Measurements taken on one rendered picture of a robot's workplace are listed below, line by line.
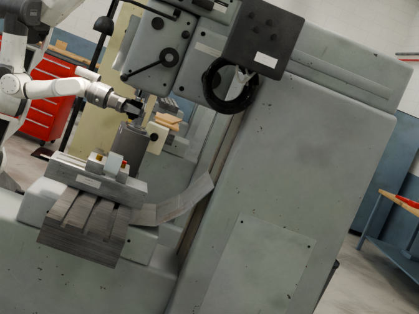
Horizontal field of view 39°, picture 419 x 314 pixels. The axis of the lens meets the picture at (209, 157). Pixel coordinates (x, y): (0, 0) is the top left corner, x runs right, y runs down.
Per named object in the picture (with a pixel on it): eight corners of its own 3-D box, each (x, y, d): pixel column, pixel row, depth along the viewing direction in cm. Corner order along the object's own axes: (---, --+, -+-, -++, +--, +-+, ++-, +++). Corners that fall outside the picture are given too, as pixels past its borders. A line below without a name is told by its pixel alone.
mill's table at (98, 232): (35, 242, 164) (44, 215, 163) (89, 162, 286) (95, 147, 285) (114, 269, 167) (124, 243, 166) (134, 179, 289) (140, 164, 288)
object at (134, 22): (111, 68, 216) (131, 14, 214) (112, 68, 220) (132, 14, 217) (121, 72, 217) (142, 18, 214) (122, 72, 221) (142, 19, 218)
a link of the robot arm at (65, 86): (83, 94, 218) (48, 96, 221) (91, 93, 227) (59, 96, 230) (81, 76, 218) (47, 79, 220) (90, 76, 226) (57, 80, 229)
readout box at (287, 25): (222, 57, 183) (248, -8, 180) (219, 57, 192) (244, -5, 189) (281, 81, 186) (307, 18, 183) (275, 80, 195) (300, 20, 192)
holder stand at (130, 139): (108, 169, 249) (125, 125, 246) (106, 158, 270) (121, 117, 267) (134, 178, 252) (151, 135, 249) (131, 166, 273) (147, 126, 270)
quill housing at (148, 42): (116, 81, 209) (149, -6, 205) (121, 78, 229) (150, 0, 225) (167, 101, 211) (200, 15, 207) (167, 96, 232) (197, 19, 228)
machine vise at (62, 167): (42, 176, 200) (53, 146, 198) (49, 167, 214) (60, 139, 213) (140, 210, 206) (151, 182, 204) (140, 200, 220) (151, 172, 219)
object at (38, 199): (14, 220, 207) (25, 189, 206) (35, 197, 242) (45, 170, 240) (148, 267, 214) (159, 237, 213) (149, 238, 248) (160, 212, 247)
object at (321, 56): (193, 34, 207) (214, -21, 205) (190, 36, 230) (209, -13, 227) (394, 118, 218) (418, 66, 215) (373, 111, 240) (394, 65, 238)
